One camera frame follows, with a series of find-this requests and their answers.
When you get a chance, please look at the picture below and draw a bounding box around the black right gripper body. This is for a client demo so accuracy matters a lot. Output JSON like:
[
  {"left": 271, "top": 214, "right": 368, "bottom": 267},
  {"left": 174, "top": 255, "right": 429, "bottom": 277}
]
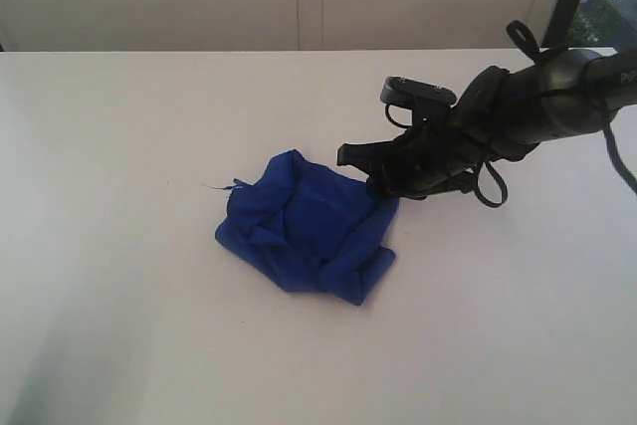
[{"left": 378, "top": 121, "right": 492, "bottom": 201}]

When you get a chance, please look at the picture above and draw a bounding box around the blue towel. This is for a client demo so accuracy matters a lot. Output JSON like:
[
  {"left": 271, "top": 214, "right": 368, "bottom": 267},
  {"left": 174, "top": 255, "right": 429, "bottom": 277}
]
[{"left": 215, "top": 149, "right": 399, "bottom": 306}]

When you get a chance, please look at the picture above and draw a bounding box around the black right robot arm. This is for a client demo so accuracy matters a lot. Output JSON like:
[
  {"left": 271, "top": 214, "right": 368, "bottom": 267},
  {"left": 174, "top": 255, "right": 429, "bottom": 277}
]
[{"left": 337, "top": 49, "right": 636, "bottom": 208}]

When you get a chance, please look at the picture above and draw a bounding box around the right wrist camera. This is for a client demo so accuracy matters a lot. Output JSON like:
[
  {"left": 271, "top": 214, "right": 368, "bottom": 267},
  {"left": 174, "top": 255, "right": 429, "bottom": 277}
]
[{"left": 380, "top": 77, "right": 457, "bottom": 121}]

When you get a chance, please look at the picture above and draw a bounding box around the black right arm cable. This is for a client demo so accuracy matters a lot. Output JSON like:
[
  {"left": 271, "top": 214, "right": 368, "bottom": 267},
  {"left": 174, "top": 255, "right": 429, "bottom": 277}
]
[{"left": 385, "top": 20, "right": 637, "bottom": 208}]

